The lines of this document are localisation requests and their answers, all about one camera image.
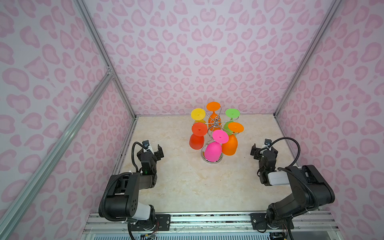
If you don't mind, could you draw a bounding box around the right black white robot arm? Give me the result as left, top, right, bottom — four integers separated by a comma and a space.
250, 146, 335, 233

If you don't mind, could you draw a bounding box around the yellow wine glass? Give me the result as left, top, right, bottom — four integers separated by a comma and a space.
191, 108, 206, 124

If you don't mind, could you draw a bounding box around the orange wine glass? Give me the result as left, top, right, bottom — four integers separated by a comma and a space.
222, 122, 244, 156
207, 102, 222, 132

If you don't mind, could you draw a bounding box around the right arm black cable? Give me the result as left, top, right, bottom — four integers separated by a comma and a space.
261, 137, 319, 211

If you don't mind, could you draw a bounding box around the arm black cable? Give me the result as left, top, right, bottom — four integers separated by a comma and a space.
261, 137, 319, 211
131, 141, 148, 173

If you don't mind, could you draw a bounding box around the green wine glass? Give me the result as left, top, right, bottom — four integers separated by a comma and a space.
223, 109, 240, 136

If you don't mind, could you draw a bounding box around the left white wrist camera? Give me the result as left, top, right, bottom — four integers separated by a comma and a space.
142, 140, 154, 153

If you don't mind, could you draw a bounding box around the right corner aluminium post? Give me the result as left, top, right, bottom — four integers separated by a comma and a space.
274, 0, 344, 119

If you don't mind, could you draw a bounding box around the red wine glass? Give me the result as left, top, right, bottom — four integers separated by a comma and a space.
189, 123, 208, 150

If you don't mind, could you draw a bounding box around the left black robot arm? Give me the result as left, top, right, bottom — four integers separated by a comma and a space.
99, 141, 164, 231

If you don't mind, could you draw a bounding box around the left diagonal aluminium strut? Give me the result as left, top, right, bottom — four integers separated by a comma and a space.
1, 73, 114, 240

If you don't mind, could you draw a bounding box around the left corner aluminium post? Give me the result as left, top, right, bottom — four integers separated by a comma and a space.
74, 0, 137, 120

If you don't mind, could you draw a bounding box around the pink wine glass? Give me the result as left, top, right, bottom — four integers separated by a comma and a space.
204, 130, 229, 163

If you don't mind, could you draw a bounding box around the chrome wire glass rack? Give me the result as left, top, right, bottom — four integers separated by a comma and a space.
201, 102, 244, 164

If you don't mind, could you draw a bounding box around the corner aluminium post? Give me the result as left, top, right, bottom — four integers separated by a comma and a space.
274, 0, 344, 119
74, 0, 137, 120

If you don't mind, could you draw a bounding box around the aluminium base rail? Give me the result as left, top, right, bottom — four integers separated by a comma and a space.
81, 211, 343, 240

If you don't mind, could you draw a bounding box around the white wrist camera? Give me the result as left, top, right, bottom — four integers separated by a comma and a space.
142, 140, 154, 153
264, 139, 273, 148

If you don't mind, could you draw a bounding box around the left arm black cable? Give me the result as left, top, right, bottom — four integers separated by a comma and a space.
131, 141, 148, 173

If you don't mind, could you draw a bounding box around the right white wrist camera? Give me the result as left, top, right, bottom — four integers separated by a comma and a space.
264, 139, 273, 148

